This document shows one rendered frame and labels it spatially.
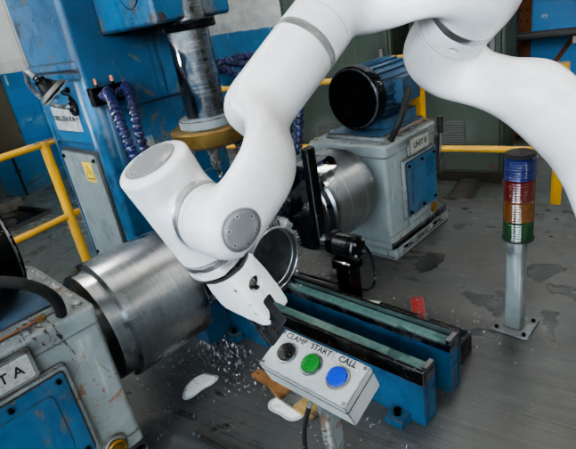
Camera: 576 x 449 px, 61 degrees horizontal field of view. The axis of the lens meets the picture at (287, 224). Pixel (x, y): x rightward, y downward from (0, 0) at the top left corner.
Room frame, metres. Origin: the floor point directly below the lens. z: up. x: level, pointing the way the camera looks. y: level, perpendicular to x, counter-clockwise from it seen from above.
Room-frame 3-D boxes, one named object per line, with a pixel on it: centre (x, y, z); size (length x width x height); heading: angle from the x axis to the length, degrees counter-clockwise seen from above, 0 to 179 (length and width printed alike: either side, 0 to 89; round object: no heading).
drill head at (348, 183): (1.32, -0.13, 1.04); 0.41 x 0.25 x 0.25; 133
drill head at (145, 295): (0.86, 0.37, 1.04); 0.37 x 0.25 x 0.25; 133
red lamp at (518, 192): (0.90, -0.48, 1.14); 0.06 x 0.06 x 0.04
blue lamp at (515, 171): (0.90, -0.48, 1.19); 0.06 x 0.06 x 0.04
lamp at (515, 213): (0.90, -0.48, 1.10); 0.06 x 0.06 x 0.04
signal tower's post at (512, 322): (0.90, -0.48, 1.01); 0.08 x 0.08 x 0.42; 43
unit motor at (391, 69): (1.50, -0.38, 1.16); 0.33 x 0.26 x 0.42; 133
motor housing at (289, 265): (1.10, 0.11, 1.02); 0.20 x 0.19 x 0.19; 43
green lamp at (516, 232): (0.90, -0.48, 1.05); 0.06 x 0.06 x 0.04
